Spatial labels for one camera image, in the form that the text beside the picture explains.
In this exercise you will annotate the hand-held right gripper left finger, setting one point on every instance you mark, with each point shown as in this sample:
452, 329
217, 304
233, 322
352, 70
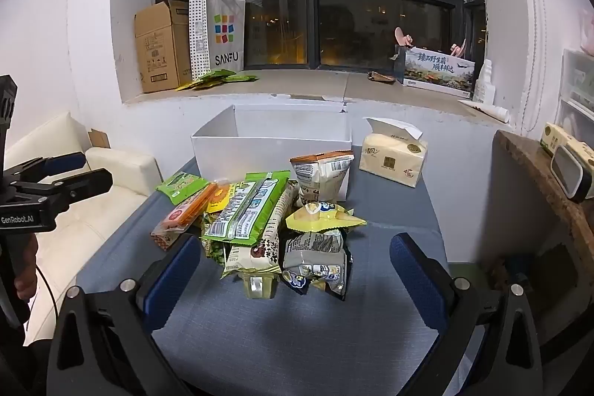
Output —
171, 280

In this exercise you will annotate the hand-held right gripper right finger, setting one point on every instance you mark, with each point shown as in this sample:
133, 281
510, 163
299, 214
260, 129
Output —
413, 280

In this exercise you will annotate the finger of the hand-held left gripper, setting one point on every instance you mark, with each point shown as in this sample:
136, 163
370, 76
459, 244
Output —
88, 180
65, 161

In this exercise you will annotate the white box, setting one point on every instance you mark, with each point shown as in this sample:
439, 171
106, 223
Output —
232, 154

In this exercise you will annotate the person's left hand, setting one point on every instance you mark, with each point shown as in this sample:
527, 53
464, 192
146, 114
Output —
27, 275

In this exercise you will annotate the cream sofa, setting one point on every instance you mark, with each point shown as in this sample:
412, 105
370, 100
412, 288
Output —
116, 173

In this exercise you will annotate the small cardboard piece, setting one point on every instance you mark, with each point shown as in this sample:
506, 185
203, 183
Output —
97, 138

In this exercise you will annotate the dark green snack packet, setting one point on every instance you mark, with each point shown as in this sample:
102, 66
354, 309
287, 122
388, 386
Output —
211, 250

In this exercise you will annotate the orange pink stick packet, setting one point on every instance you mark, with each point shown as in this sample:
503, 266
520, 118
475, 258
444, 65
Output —
185, 212

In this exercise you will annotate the clear jelly cup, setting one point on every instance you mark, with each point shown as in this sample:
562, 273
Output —
257, 287

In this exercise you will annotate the small green snack packet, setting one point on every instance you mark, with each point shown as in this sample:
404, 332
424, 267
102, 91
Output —
178, 187

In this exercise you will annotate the white brown print packet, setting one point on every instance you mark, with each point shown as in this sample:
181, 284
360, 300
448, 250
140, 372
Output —
260, 254

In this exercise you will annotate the yellow sunflower print packet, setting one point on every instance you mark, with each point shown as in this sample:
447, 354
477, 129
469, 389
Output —
217, 199

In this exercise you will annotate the grey snack packet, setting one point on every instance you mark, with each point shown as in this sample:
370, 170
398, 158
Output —
315, 254

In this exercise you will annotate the long green white packet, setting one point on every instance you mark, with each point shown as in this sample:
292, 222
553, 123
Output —
246, 206

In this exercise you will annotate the blue grey table cover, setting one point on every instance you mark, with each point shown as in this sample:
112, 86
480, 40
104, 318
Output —
301, 331

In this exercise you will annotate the orange top white snack bag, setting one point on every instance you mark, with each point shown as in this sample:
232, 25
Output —
322, 178

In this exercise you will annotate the brown cardboard box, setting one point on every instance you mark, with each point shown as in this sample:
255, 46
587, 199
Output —
160, 48

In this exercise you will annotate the brown speckled counter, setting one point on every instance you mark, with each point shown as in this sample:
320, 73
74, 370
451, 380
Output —
533, 164

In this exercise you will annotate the white tube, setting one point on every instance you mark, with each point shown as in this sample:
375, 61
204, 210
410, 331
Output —
485, 109

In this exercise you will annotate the white black device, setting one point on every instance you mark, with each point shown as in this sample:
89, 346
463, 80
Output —
568, 173

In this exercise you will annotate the white paper shopping bag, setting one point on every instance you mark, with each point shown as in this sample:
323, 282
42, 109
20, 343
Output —
227, 52

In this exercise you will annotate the pale yellow tissue pack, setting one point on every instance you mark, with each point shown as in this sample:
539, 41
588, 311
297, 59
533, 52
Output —
561, 138

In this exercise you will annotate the brown wrapper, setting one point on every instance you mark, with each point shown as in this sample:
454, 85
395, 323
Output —
380, 77

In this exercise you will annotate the white bottle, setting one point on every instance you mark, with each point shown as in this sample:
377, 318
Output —
485, 83

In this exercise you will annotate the landscape print gift box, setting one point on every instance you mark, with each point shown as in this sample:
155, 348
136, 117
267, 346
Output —
436, 69

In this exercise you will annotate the dark blue box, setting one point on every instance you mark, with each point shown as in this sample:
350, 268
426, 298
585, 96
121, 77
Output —
400, 64

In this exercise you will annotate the pink slipper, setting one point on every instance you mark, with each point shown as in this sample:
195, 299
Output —
458, 49
403, 36

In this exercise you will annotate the white storage drawers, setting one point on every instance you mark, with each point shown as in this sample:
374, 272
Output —
577, 99

